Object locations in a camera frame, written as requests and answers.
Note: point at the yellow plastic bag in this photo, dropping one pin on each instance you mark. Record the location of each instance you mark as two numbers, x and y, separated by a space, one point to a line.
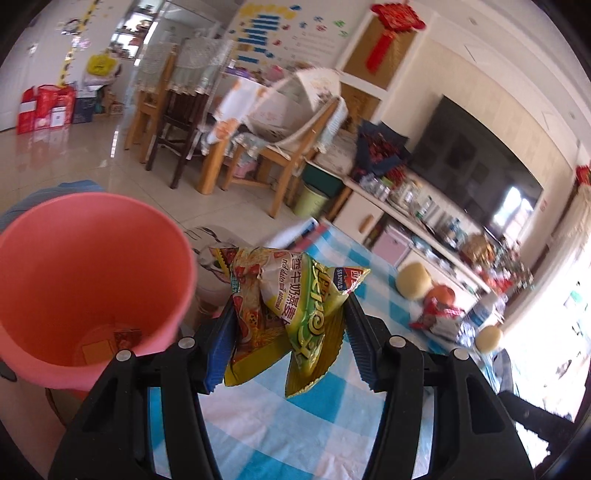
99 65

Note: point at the dark red printed bag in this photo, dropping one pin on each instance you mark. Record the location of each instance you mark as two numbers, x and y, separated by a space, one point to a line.
381 145

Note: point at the lace chair cover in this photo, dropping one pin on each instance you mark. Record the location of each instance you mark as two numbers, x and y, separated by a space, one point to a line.
198 64

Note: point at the white printed draped cloth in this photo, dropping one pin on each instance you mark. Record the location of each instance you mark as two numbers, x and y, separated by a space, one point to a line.
304 99

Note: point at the dark wooden chair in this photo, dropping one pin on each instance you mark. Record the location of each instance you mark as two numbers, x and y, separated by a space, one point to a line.
178 134

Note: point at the red knot wall hanging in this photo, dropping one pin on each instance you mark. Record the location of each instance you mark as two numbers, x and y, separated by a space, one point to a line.
392 21

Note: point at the pink storage box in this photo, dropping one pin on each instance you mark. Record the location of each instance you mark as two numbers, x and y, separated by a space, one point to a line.
391 244

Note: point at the yellow green snack wrapper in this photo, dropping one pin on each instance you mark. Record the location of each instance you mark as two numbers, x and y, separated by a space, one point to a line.
295 300

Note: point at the coloured wall stickers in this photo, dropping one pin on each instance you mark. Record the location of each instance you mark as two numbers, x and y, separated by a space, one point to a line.
281 27

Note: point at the black television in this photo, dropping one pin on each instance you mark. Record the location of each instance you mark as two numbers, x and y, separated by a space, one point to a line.
466 170

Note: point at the light wooden chair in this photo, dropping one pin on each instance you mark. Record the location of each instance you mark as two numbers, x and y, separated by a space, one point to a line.
143 110
286 161

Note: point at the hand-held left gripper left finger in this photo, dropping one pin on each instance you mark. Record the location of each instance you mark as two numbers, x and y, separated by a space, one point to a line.
221 351

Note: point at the yellow pear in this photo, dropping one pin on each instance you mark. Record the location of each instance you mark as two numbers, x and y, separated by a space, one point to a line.
414 281
489 339

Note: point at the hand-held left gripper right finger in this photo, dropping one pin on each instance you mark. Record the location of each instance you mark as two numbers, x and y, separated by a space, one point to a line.
361 351

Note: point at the crumpled red wrapper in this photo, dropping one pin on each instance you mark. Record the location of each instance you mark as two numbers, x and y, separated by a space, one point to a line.
438 318

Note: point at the white low cabinet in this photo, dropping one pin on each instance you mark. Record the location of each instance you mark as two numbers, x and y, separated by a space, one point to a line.
364 210

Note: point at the white folded sheet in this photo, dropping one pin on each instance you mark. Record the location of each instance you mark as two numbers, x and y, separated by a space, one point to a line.
293 234

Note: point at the tall white cabinet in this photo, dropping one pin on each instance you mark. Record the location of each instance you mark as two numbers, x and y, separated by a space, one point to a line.
369 92

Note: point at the pink plastic bucket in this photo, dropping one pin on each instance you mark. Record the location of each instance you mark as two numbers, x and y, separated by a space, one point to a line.
69 258

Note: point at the red apple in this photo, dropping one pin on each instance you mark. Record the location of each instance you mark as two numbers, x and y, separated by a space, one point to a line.
441 294

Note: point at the green waste bin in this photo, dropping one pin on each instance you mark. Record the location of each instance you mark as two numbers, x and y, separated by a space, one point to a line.
310 198

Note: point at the red gift box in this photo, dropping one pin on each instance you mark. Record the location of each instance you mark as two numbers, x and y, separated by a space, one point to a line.
27 113
55 108

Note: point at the blue white checked tablecloth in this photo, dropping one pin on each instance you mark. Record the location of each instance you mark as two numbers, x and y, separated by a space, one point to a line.
295 429

